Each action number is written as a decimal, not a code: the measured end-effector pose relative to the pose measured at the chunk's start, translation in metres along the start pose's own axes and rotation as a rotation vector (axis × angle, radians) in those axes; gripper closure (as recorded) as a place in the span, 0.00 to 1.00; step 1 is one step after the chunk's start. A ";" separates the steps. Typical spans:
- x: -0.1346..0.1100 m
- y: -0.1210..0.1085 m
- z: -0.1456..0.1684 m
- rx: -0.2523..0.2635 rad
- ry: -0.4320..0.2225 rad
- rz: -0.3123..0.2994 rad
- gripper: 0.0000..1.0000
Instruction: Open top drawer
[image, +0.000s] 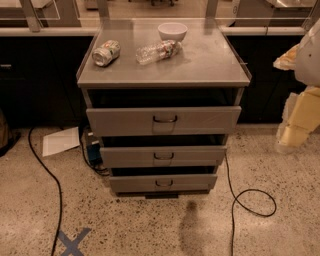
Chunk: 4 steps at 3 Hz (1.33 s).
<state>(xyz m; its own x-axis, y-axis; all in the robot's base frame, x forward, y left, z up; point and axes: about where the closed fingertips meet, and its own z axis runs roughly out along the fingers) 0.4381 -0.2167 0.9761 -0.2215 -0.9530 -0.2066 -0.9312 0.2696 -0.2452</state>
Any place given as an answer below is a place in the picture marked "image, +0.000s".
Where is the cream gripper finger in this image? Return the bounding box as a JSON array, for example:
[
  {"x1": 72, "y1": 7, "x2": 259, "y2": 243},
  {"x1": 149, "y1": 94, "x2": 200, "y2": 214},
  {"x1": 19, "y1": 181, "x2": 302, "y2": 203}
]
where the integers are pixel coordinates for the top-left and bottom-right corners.
[
  {"x1": 273, "y1": 45, "x2": 298, "y2": 71},
  {"x1": 275, "y1": 86, "x2": 320, "y2": 154}
]

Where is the grey top drawer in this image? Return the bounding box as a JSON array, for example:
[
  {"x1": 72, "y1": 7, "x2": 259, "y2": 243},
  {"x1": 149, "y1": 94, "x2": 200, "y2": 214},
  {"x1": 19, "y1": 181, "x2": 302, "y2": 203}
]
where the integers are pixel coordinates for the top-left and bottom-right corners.
[{"x1": 86, "y1": 106, "x2": 241, "y2": 136}]

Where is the grey drawer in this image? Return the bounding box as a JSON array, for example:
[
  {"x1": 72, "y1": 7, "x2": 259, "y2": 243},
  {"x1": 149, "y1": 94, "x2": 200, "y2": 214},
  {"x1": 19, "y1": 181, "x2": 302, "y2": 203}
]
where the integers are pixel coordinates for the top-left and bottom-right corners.
[
  {"x1": 109, "y1": 174, "x2": 217, "y2": 193},
  {"x1": 86, "y1": 106, "x2": 241, "y2": 136},
  {"x1": 100, "y1": 146, "x2": 226, "y2": 168}
]

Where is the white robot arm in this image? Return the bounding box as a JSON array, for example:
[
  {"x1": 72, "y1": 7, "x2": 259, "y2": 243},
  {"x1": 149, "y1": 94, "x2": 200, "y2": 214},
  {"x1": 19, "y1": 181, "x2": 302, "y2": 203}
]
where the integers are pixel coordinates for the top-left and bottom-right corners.
[{"x1": 273, "y1": 20, "x2": 320, "y2": 154}]

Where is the grey metal drawer cabinet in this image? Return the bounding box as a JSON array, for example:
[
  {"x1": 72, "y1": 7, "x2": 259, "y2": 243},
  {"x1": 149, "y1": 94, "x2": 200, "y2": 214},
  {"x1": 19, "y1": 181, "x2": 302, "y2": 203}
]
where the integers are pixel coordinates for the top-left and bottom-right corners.
[{"x1": 78, "y1": 19, "x2": 250, "y2": 195}]

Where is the grey bottom drawer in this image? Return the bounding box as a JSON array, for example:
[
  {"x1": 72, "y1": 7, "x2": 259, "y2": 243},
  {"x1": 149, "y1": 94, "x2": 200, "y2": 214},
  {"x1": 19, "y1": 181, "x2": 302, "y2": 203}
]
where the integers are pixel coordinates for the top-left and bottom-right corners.
[{"x1": 109, "y1": 174, "x2": 217, "y2": 193}]

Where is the grey middle drawer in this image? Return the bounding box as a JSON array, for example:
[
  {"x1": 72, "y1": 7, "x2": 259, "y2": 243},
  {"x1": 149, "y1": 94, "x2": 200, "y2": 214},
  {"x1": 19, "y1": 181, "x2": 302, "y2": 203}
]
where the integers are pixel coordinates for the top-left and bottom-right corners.
[{"x1": 100, "y1": 146, "x2": 226, "y2": 168}]

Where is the white bowl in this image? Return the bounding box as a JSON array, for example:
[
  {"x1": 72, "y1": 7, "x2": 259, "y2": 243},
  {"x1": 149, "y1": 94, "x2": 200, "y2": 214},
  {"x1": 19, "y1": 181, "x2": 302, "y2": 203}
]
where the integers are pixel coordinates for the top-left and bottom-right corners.
[{"x1": 158, "y1": 22, "x2": 188, "y2": 42}]

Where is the clear plastic water bottle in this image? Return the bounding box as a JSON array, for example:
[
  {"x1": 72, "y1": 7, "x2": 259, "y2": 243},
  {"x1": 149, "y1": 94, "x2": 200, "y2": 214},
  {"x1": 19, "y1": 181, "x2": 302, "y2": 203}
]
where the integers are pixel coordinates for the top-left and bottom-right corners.
[{"x1": 136, "y1": 40, "x2": 182, "y2": 65}]

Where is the crushed soda can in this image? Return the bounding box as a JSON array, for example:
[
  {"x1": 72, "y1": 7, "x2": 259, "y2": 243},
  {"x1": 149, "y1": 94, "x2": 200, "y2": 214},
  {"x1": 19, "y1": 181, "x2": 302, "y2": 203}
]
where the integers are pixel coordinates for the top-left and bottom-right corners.
[{"x1": 92, "y1": 40, "x2": 121, "y2": 67}]

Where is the white paper sheet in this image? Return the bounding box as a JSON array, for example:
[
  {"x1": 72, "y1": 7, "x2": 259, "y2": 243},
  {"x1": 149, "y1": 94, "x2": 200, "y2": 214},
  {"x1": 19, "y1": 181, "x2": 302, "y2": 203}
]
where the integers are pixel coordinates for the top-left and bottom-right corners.
[{"x1": 42, "y1": 127, "x2": 80, "y2": 157}]

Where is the blue tape cross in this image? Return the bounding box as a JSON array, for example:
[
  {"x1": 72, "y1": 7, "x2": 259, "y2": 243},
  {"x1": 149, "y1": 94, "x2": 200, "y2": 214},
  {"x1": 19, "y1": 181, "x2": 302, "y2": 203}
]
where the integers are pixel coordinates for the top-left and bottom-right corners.
[{"x1": 58, "y1": 228, "x2": 91, "y2": 256}]

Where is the black cable right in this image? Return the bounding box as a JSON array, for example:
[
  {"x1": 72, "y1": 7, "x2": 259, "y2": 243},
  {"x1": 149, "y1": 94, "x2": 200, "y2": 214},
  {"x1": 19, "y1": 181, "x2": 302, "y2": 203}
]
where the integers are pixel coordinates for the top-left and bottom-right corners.
[{"x1": 224, "y1": 153, "x2": 278, "y2": 256}]

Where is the black cable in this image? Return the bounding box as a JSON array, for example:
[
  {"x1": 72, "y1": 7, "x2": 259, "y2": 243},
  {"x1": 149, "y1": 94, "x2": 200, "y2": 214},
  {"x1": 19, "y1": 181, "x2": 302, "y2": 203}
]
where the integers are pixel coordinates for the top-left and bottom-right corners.
[
  {"x1": 27, "y1": 126, "x2": 64, "y2": 256},
  {"x1": 224, "y1": 153, "x2": 278, "y2": 256}
]

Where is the black cable left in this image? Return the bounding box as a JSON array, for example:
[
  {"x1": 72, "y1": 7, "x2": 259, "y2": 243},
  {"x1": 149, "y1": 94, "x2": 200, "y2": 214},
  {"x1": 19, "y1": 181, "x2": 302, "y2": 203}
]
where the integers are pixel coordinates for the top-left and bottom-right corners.
[{"x1": 27, "y1": 126, "x2": 64, "y2": 256}]

